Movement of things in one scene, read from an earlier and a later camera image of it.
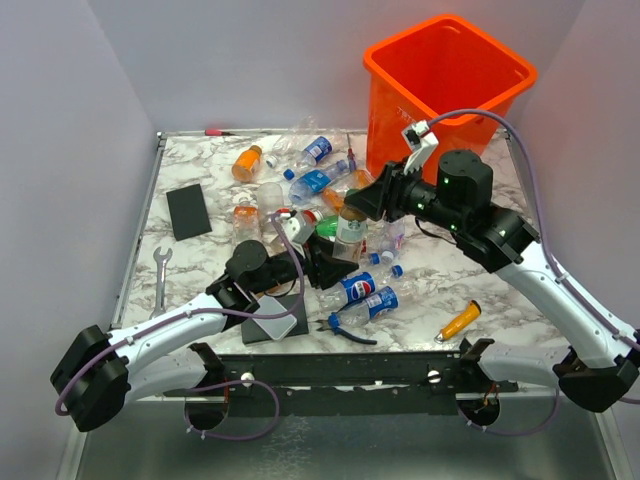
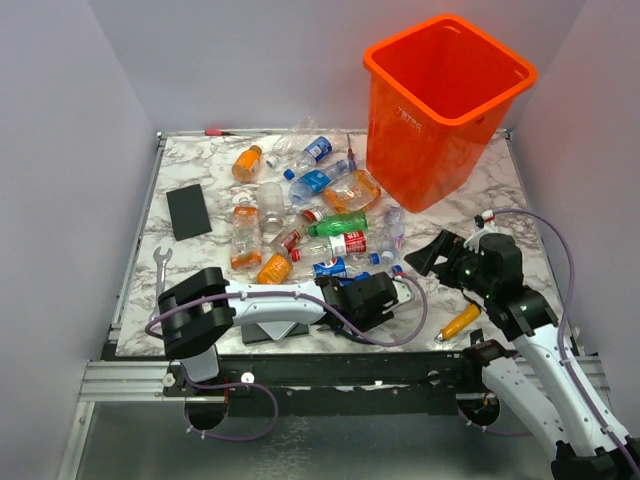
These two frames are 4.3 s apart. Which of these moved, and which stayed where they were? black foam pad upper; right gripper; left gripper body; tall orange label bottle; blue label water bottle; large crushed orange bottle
Moved: right gripper; left gripper body
Stayed: tall orange label bottle; black foam pad upper; blue label water bottle; large crushed orange bottle
